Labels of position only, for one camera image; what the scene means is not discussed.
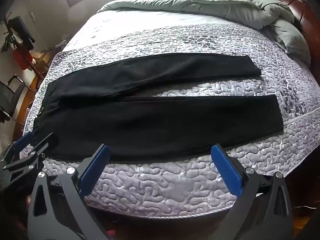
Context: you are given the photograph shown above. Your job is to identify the black pants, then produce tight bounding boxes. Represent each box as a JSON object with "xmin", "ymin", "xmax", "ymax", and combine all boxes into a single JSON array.
[{"xmin": 34, "ymin": 53, "xmax": 284, "ymax": 162}]

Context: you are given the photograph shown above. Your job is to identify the cardboard box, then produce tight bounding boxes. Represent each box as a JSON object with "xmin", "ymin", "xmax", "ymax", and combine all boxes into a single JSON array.
[{"xmin": 31, "ymin": 51, "xmax": 52, "ymax": 66}]

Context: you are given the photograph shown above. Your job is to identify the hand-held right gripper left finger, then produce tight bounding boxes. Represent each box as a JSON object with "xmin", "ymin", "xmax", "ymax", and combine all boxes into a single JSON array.
[{"xmin": 26, "ymin": 144, "xmax": 111, "ymax": 240}]

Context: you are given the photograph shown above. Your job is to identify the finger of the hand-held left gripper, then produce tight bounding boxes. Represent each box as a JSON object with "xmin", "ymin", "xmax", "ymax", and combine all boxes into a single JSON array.
[
  {"xmin": 0, "ymin": 133, "xmax": 58, "ymax": 180},
  {"xmin": 0, "ymin": 131, "xmax": 35, "ymax": 166}
]

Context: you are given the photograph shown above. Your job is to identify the black clothes rack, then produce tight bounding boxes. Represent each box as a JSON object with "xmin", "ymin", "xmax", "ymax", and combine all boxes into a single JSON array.
[{"xmin": 0, "ymin": 17, "xmax": 20, "ymax": 53}]

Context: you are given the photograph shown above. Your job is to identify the grey quilted mattress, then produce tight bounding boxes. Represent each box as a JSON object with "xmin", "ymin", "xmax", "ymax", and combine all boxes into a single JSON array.
[{"xmin": 22, "ymin": 12, "xmax": 320, "ymax": 217}]

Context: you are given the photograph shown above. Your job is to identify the wooden headboard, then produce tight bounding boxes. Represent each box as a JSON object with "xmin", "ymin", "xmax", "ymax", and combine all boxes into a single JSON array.
[{"xmin": 240, "ymin": 0, "xmax": 320, "ymax": 88}]

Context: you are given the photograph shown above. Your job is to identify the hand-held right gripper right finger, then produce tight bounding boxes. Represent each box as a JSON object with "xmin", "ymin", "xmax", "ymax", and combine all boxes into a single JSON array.
[{"xmin": 211, "ymin": 144, "xmax": 293, "ymax": 240}]

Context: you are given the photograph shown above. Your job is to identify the black mesh office chair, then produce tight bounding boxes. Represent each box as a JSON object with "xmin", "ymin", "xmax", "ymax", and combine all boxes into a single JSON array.
[{"xmin": 0, "ymin": 74, "xmax": 33, "ymax": 123}]

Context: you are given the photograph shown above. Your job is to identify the grey-green duvet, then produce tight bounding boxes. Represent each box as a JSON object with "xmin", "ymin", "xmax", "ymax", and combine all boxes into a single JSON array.
[{"xmin": 97, "ymin": 0, "xmax": 312, "ymax": 65}]

